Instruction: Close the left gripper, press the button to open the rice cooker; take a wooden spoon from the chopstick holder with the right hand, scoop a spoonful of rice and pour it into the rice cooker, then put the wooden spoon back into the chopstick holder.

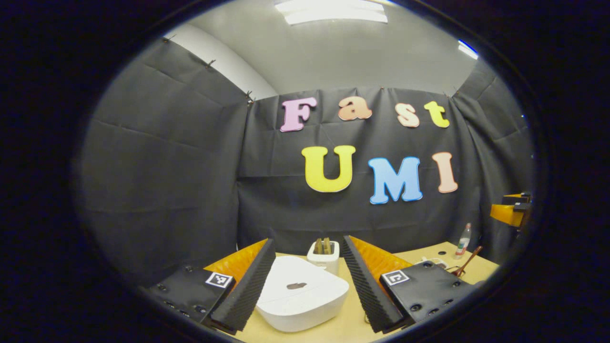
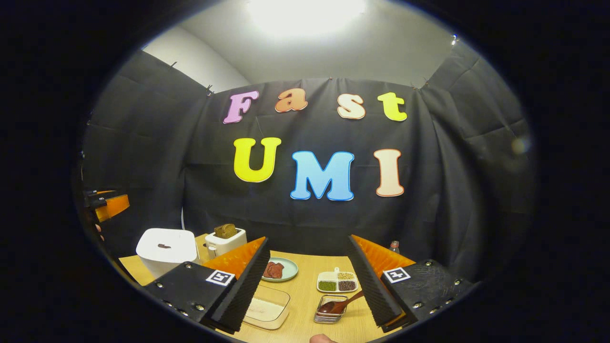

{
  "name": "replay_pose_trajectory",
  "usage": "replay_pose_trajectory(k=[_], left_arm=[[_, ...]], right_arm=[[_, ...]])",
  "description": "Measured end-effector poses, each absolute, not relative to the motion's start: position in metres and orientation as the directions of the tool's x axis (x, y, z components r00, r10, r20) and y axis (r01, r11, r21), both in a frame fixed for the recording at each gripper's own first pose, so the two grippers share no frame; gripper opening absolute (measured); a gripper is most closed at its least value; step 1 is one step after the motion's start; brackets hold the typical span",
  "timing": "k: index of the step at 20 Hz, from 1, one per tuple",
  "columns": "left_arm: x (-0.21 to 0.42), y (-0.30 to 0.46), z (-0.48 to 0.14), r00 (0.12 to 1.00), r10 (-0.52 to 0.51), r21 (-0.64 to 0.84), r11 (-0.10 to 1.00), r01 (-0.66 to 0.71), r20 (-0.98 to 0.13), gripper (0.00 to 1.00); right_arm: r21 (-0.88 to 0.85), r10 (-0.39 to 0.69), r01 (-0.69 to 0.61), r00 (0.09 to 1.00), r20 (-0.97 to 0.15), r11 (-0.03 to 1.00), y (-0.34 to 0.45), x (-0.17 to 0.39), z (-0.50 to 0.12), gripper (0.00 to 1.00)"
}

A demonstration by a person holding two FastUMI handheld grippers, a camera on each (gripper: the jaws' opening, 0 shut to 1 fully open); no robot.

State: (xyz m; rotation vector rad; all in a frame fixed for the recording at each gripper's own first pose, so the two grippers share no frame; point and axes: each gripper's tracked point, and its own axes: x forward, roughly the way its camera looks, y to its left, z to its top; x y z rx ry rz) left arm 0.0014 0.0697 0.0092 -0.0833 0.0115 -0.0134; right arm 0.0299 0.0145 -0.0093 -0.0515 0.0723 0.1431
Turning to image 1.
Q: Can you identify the rectangular ceiling light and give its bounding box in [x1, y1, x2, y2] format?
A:
[274, 0, 389, 25]

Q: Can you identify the small ceiling light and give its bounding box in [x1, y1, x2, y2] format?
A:
[457, 40, 479, 60]

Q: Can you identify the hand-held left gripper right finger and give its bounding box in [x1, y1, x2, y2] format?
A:
[342, 235, 477, 334]

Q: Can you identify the brown wooden spoon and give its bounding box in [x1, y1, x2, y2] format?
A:
[453, 246, 483, 278]

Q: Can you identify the clear plastic water bottle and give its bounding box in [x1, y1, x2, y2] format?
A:
[455, 222, 472, 256]

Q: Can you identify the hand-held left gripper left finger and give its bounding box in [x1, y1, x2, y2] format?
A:
[143, 238, 277, 334]

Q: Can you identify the black backdrop cloth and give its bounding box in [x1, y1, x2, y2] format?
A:
[76, 38, 537, 286]

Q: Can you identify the white toaster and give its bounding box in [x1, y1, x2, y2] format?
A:
[307, 241, 340, 276]

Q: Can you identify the white rice cooker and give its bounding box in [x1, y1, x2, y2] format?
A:
[256, 256, 350, 333]

